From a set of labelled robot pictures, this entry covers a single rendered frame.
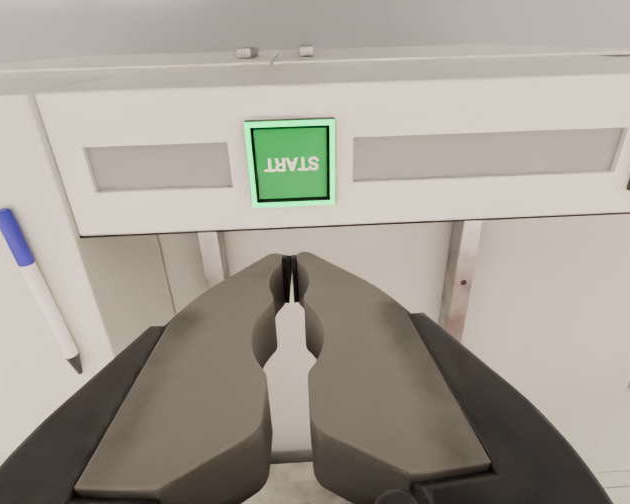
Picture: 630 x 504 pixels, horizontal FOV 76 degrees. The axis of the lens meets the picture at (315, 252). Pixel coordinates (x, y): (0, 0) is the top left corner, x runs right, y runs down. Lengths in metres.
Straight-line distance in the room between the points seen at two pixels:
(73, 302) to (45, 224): 0.06
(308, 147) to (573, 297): 0.42
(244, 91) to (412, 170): 0.12
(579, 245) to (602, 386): 0.25
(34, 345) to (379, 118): 0.31
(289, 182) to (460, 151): 0.12
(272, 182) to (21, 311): 0.21
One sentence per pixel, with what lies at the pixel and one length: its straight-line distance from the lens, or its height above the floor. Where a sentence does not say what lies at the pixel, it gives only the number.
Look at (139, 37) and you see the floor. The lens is 1.28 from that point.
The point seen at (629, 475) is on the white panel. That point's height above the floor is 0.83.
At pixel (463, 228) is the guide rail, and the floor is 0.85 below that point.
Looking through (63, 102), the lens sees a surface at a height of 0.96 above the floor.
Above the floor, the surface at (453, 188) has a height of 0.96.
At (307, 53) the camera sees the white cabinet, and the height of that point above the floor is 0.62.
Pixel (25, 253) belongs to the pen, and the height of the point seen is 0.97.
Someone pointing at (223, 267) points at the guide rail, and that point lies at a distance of 0.44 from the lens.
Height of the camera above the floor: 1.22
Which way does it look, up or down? 62 degrees down
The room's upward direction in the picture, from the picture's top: 174 degrees clockwise
